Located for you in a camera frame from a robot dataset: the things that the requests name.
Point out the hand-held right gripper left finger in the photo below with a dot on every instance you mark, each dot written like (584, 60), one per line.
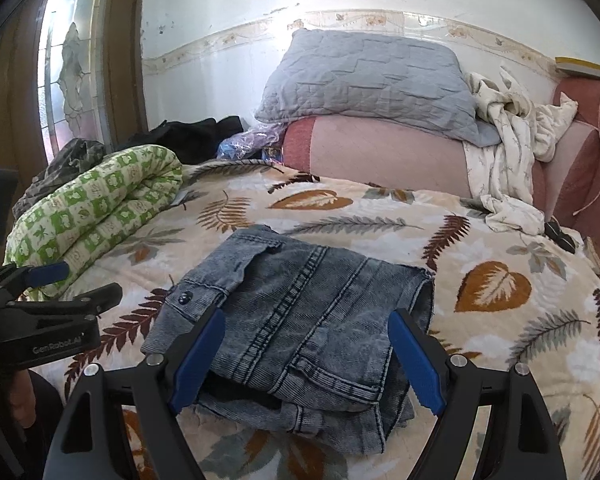
(200, 360)

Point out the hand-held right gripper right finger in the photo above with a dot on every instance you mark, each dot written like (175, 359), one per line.
(415, 360)

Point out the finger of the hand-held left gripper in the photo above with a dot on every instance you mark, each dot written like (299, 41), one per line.
(50, 274)
(95, 297)

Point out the blue denim pants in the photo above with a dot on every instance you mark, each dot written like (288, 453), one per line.
(300, 320)

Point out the person's left hand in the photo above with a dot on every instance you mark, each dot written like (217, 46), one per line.
(22, 400)

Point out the leaf print blanket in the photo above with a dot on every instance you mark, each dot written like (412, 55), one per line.
(480, 340)

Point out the green patterned quilt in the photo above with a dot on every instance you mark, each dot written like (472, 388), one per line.
(95, 205)

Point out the camouflage cloth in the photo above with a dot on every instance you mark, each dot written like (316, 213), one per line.
(65, 165)

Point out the black clothing pile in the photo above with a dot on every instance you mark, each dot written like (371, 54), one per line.
(180, 137)

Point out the small dark cloth item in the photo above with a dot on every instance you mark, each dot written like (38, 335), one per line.
(561, 237)

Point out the blue plastic bag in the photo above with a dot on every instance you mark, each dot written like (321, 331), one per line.
(226, 151)

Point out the pink bolster cushion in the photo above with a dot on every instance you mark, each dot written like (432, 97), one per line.
(380, 155)

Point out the patterned glass window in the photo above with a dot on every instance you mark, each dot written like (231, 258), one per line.
(75, 60)

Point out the white floral cloth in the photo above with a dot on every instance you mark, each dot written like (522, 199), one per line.
(505, 160)

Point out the clear plastic bag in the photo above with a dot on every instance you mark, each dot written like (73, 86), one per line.
(255, 142)

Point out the grey quilted pillow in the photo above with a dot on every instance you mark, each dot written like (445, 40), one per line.
(365, 80)

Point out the yellow book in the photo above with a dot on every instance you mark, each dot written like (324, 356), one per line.
(582, 67)

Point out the wooden window frame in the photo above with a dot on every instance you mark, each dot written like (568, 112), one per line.
(125, 60)

